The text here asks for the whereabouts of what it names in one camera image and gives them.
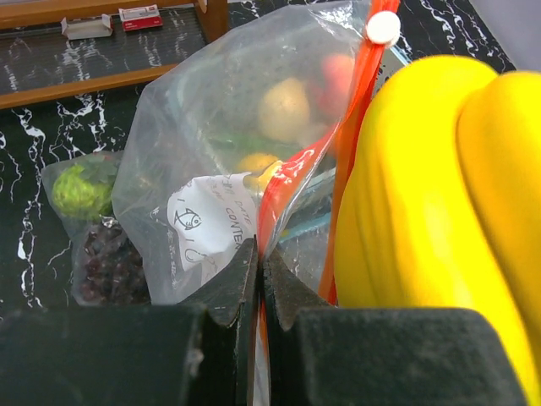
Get red white small box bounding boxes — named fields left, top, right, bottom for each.
left=118, top=4, right=163, bottom=32

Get yellow pear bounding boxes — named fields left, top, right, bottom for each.
left=258, top=77, right=310, bottom=143

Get yellow bananas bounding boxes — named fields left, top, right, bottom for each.
left=334, top=55, right=540, bottom=405

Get green custard apple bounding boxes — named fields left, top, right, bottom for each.
left=52, top=162, right=117, bottom=220

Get clear zip top bag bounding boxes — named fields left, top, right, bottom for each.
left=41, top=151, right=150, bottom=306

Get yellow lemon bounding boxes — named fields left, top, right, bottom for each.
left=235, top=152, right=281, bottom=174

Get orange peach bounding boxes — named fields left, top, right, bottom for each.
left=319, top=53, right=355, bottom=111

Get dark red grapes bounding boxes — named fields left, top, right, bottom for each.
left=72, top=217, right=150, bottom=305

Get clear zip bag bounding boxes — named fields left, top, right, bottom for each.
left=112, top=1, right=377, bottom=305
left=41, top=151, right=150, bottom=306

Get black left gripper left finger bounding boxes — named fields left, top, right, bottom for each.
left=1, top=239, right=258, bottom=405

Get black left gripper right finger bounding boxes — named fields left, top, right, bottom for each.
left=261, top=254, right=526, bottom=405

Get wooden rack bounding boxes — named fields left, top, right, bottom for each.
left=1, top=1, right=228, bottom=108

